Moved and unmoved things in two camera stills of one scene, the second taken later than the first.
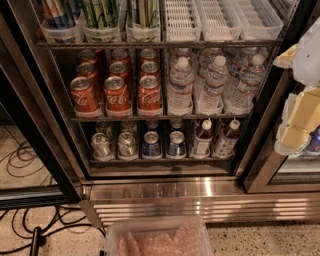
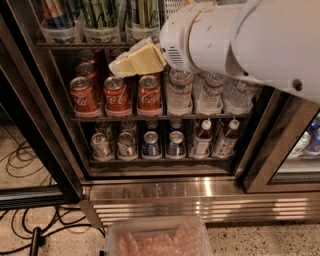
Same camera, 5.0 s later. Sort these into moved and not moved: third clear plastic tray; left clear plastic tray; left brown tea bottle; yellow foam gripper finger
Moved: yellow foam gripper finger
Not moved: third clear plastic tray; left clear plastic tray; left brown tea bottle
